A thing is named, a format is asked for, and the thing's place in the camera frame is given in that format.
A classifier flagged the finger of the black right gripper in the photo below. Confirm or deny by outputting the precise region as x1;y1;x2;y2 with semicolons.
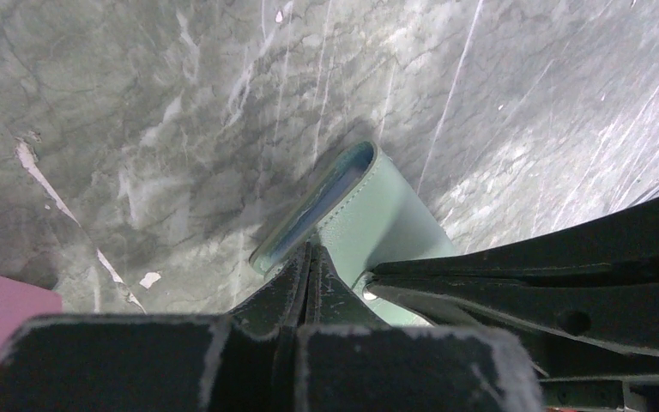
370;197;659;287
368;276;659;411

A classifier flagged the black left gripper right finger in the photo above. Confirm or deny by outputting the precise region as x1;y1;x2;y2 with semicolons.
293;246;544;411

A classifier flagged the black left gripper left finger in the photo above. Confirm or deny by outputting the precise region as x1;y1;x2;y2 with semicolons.
0;244;311;411

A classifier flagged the mint green card holder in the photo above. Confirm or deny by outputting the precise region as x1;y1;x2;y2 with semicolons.
250;141;456;326

